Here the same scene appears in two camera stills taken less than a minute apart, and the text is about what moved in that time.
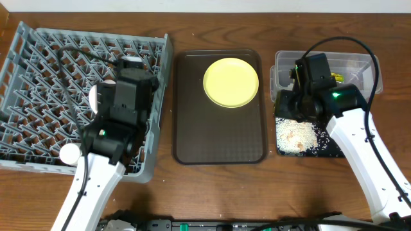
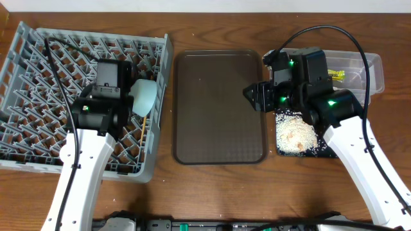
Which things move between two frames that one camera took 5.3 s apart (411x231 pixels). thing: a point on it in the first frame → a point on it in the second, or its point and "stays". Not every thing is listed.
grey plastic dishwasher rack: x=45 y=94 stays
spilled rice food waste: x=304 y=137 stays
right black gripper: x=281 y=106 → x=263 y=96
